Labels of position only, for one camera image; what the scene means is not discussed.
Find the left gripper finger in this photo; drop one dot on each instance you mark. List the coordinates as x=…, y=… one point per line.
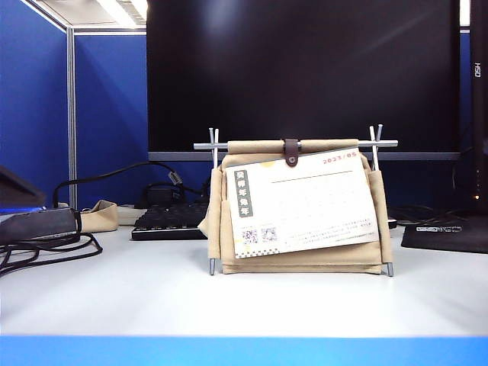
x=15, y=188

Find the white calendar page card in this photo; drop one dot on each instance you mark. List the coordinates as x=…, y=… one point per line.
x=305, y=206

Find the beige fabric desk calendar stand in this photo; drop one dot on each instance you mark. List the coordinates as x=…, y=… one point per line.
x=305, y=261

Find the beige fabric pouch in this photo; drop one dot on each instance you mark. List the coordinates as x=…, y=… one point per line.
x=101, y=219

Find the black power brick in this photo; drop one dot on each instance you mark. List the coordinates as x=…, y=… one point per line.
x=160, y=196

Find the black keyboard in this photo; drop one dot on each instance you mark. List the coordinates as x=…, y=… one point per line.
x=167, y=223

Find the large black monitor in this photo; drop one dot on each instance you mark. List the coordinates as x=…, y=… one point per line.
x=305, y=76

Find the black mouse pad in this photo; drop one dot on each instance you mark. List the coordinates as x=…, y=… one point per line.
x=446, y=238

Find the black HSD monitor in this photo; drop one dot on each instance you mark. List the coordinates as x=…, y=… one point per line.
x=479, y=114

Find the silver partition post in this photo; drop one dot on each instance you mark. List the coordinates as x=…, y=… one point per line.
x=72, y=114

